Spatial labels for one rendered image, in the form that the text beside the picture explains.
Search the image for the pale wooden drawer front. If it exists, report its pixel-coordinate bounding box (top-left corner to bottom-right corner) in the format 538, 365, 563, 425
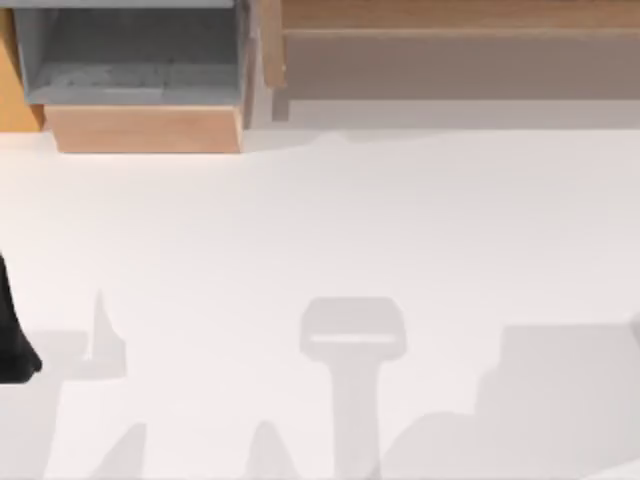
43, 104, 244, 154

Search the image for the wooden open shelf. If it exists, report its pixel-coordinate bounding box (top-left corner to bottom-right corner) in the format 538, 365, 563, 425
261, 0, 640, 123

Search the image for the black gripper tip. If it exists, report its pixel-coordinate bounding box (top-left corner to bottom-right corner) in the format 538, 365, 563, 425
0, 254, 43, 385

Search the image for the wooden cupboard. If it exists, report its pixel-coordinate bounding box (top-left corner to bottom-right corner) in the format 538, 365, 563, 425
0, 7, 47, 134

